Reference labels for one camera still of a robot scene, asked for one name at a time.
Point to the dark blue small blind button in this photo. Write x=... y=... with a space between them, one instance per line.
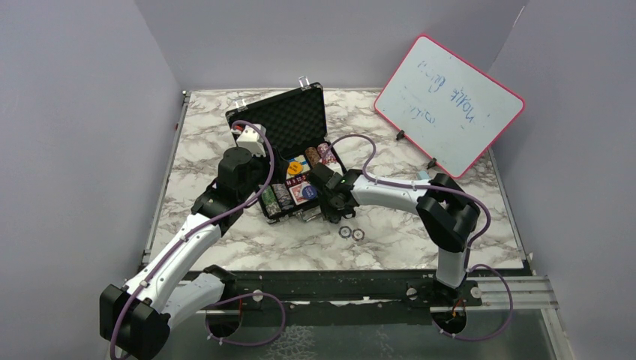
x=309 y=192

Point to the black poker set case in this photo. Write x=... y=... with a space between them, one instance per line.
x=294 y=120

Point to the light blue whiteboard eraser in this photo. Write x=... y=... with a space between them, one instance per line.
x=423 y=175

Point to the red green chip row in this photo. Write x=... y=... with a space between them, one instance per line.
x=326 y=154

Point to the red dice in case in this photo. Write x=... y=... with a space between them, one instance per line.
x=290 y=182

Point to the red playing card deck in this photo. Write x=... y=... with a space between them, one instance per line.
x=295 y=192

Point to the blue 10 chip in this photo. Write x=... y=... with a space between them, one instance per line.
x=358 y=235
x=344 y=232

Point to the pink framed whiteboard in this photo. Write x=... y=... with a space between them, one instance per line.
x=448 y=108

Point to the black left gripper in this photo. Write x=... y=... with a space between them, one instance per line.
x=265 y=163

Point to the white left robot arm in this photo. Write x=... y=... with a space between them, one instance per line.
x=133 y=317

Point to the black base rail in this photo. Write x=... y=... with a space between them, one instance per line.
x=337 y=298

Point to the brown chip row in case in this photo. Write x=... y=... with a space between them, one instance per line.
x=313 y=156

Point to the blue playing card deck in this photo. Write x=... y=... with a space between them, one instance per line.
x=303 y=160

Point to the blue 10 chip lower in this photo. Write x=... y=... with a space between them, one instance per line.
x=344 y=232

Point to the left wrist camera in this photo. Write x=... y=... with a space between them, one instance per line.
x=248 y=138

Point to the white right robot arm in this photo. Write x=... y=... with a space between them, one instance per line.
x=448 y=214

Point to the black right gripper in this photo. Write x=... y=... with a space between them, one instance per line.
x=334 y=213

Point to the blue 10 chip right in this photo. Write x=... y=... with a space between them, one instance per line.
x=358 y=235

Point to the orange big blind button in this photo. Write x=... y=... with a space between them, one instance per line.
x=294 y=168

